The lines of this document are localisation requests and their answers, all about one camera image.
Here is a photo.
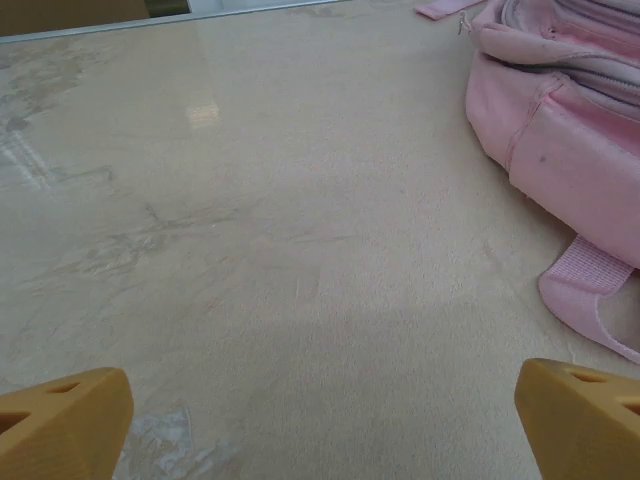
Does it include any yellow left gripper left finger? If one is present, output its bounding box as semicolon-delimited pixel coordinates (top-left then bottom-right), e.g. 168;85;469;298
0;367;135;480

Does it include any pink student backpack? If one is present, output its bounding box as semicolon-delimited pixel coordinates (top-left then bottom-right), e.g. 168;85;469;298
414;0;640;365

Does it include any aluminium table frame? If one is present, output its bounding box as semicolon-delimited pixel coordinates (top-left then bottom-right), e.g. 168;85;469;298
0;0;351;45

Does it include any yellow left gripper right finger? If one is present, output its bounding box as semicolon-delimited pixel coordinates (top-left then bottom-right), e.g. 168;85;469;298
514;358;640;480

